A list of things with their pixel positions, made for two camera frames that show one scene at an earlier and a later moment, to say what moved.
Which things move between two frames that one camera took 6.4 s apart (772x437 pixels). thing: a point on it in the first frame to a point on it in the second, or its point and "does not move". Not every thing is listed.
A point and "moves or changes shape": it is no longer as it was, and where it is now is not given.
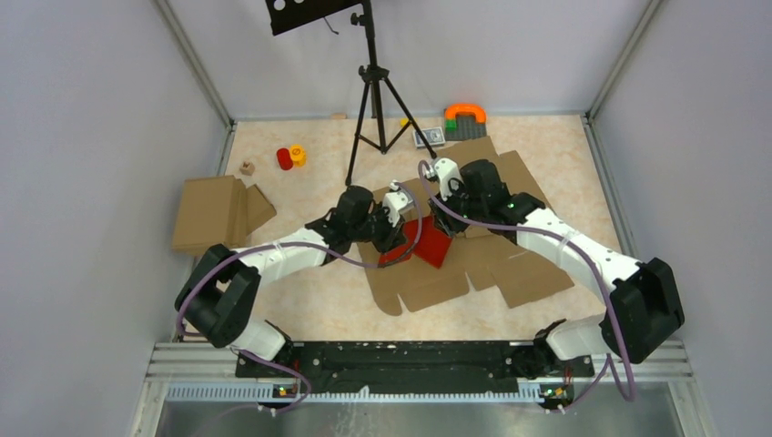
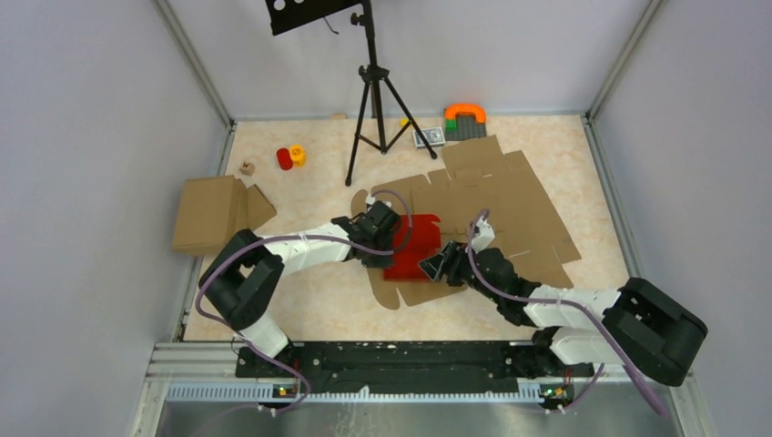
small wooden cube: (247, 168) does not move
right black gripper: (443, 215) to (448, 263)
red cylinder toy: (284, 158) does not move
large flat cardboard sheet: (474, 197) does not move
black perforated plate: (295, 15) does not move
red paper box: (431, 245) moves or changes shape
